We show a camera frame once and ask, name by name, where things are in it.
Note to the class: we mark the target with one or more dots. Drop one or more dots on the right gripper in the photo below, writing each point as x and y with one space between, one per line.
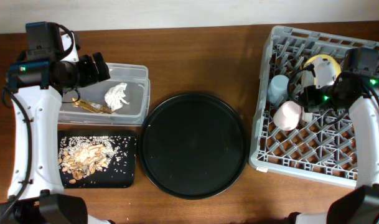
306 96

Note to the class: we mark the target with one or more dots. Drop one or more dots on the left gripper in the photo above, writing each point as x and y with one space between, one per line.
92 75

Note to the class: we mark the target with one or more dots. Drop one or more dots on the yellow bowl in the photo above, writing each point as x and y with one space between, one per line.
326 70

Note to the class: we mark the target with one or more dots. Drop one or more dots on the white tissue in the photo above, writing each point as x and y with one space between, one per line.
115 97

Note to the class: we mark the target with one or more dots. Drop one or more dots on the gold snack wrapper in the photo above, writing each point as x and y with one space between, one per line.
91 106

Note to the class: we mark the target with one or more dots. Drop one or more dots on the pink cup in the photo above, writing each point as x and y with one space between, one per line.
287 116

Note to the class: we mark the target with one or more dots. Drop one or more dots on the blue cup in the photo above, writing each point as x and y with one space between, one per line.
277 89

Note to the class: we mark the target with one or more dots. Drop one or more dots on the grey dishwasher rack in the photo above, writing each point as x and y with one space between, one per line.
323 150

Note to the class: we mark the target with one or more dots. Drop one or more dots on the food scraps and rice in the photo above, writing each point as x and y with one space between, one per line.
83 160

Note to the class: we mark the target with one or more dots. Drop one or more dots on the grey round plate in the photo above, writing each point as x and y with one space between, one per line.
306 117

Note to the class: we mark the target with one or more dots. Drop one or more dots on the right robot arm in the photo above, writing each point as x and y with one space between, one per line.
362 204

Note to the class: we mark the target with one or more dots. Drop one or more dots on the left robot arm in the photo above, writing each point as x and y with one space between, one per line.
36 193

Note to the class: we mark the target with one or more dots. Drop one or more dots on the clear plastic waste bin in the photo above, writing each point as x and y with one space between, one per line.
135 102

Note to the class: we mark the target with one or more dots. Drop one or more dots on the black rectangular tray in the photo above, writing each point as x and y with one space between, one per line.
121 180

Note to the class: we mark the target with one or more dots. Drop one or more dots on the round black serving tray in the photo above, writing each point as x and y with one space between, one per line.
193 146

